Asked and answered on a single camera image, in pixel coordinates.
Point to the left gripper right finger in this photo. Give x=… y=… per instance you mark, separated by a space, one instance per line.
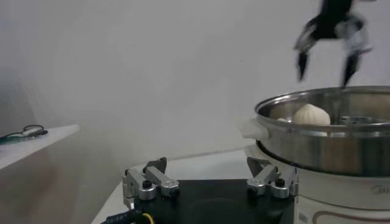
x=283 y=184

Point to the white electric cooker base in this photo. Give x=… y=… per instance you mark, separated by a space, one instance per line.
x=335 y=194

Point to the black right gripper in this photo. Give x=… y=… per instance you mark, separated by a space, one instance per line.
x=330 y=18

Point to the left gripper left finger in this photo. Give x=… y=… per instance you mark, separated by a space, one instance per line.
x=138 y=182

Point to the white utility table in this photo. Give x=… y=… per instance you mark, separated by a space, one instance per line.
x=45 y=143

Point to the stainless steel steamer basket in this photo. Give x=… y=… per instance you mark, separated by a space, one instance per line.
x=320 y=152

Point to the white steamed baozi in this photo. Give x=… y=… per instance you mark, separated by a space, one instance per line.
x=310 y=115

